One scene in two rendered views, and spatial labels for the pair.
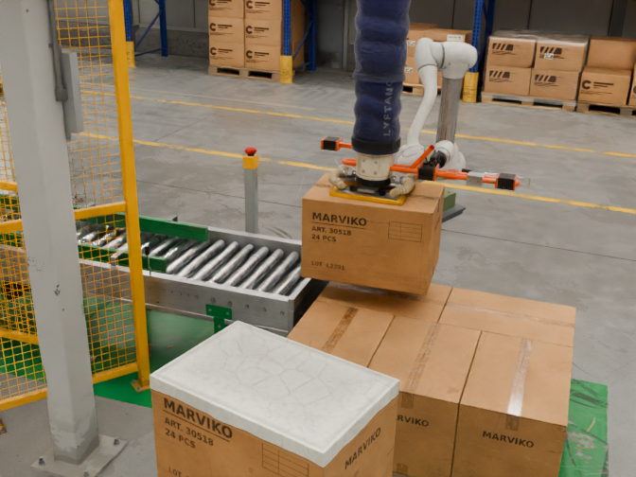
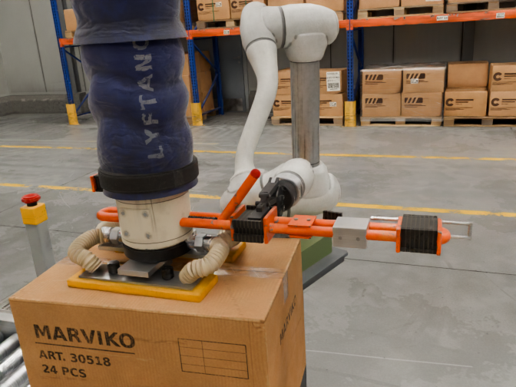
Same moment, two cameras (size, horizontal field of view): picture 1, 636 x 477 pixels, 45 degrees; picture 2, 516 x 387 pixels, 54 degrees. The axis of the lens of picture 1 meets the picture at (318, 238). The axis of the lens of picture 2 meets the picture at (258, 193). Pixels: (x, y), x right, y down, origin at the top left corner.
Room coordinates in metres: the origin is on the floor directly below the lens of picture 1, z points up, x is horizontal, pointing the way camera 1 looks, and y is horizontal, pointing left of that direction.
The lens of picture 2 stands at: (2.24, -0.51, 1.61)
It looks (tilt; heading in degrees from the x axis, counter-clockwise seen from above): 18 degrees down; 0
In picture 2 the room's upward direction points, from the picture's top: 4 degrees counter-clockwise
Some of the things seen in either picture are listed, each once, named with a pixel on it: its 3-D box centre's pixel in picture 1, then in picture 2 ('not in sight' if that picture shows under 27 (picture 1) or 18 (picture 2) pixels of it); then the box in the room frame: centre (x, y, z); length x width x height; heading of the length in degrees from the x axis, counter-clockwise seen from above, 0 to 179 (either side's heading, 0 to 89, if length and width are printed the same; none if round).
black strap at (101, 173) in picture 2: (376, 140); (150, 170); (3.39, -0.25, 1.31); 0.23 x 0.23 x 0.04
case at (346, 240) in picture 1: (373, 231); (175, 335); (3.38, -0.27, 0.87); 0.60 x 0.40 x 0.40; 74
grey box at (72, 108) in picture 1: (55, 90); not in sight; (2.85, 1.00, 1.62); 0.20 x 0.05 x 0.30; 71
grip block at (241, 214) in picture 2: (428, 171); (254, 223); (3.30, -0.49, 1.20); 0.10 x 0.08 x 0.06; 161
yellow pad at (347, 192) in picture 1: (367, 192); (140, 274); (3.29, -0.22, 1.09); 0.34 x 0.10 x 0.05; 71
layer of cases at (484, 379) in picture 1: (429, 370); not in sight; (2.98, -0.53, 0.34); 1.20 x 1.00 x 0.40; 71
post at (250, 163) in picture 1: (252, 237); (56, 315); (4.14, 0.39, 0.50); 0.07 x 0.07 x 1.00; 71
